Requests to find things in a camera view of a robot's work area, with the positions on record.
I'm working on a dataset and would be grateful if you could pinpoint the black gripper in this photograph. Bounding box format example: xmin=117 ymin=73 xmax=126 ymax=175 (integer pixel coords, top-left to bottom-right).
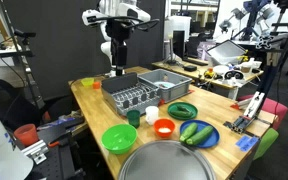
xmin=106 ymin=17 xmax=131 ymax=50

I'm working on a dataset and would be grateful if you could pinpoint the orange bowl with rice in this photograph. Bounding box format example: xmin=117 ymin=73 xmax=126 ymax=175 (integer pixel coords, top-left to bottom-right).
xmin=153 ymin=119 xmax=175 ymax=138

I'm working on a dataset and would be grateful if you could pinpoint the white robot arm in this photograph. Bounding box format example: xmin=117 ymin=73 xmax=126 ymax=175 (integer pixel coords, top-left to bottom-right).
xmin=82 ymin=0 xmax=151 ymax=77

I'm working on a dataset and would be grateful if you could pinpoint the green plastic bowl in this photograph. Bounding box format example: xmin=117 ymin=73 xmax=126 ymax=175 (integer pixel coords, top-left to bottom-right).
xmin=101 ymin=124 xmax=137 ymax=155

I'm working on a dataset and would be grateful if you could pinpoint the orange cube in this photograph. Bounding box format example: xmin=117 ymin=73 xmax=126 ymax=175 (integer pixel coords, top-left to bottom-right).
xmin=93 ymin=82 xmax=101 ymax=89

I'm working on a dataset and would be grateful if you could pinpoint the grey dish rack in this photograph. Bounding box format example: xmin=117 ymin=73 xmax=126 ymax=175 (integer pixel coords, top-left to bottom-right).
xmin=101 ymin=72 xmax=161 ymax=116

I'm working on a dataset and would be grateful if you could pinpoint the black computer monitor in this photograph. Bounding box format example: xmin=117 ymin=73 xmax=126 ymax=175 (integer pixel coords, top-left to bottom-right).
xmin=173 ymin=31 xmax=185 ymax=59

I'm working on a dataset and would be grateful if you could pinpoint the grey plastic bin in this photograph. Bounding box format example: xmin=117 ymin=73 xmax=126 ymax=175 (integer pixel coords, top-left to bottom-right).
xmin=139 ymin=69 xmax=192 ymax=103

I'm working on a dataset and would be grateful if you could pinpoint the dark green cup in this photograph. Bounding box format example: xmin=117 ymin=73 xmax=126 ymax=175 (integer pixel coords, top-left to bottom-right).
xmin=127 ymin=110 xmax=140 ymax=128

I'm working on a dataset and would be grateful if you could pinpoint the white mug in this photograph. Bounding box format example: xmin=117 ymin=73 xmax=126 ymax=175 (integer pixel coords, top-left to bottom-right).
xmin=145 ymin=106 xmax=159 ymax=125

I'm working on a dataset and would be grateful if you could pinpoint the green plate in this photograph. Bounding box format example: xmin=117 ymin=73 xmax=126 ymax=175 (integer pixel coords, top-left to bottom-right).
xmin=167 ymin=102 xmax=198 ymax=120

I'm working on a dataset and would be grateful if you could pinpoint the small cucumber on green plate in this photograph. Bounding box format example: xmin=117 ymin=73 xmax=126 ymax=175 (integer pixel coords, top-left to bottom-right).
xmin=170 ymin=106 xmax=193 ymax=118

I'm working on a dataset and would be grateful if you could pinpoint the clear plastic storage box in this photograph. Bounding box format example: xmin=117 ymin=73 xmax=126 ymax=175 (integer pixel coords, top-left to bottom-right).
xmin=206 ymin=40 xmax=245 ymax=66

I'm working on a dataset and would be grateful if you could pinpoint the left green cucumber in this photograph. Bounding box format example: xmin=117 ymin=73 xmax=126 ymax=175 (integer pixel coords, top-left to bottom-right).
xmin=180 ymin=123 xmax=198 ymax=142

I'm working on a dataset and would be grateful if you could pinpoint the right green cucumber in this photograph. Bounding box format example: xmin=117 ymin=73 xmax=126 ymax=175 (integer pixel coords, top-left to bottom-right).
xmin=186 ymin=126 xmax=214 ymax=145

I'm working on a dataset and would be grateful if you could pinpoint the round metal tray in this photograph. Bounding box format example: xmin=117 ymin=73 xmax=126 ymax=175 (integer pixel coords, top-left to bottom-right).
xmin=118 ymin=140 xmax=216 ymax=180

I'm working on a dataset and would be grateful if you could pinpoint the orange-red cup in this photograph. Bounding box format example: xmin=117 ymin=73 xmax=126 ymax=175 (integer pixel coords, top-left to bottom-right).
xmin=14 ymin=124 xmax=39 ymax=146

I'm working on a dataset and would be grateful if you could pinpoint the blue plate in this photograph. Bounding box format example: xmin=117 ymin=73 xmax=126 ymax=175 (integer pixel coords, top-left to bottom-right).
xmin=180 ymin=120 xmax=220 ymax=148

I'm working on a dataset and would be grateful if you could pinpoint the blue tape patch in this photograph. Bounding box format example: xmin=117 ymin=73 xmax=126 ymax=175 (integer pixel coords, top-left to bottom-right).
xmin=236 ymin=136 xmax=258 ymax=152

